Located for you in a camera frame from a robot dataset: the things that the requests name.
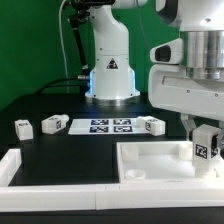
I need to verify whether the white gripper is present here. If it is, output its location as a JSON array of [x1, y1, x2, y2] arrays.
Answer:
[[148, 64, 224, 149]]

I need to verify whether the white square table top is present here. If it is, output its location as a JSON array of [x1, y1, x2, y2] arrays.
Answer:
[[117, 141, 224, 189]]

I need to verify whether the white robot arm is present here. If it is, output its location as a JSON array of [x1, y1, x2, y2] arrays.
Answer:
[[72, 0, 224, 149]]

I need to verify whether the white sheet with tags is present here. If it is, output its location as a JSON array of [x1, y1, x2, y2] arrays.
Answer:
[[69, 118, 147, 135]]

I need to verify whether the white U-shaped fence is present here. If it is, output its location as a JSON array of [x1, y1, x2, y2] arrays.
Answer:
[[0, 149, 224, 212]]

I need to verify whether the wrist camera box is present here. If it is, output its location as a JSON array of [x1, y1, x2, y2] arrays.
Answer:
[[150, 38, 184, 65]]

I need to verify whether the black cable at base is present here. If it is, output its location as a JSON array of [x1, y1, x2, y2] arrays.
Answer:
[[34, 77, 90, 95]]

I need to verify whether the white cable behind robot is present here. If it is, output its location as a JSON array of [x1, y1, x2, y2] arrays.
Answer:
[[57, 0, 70, 80]]

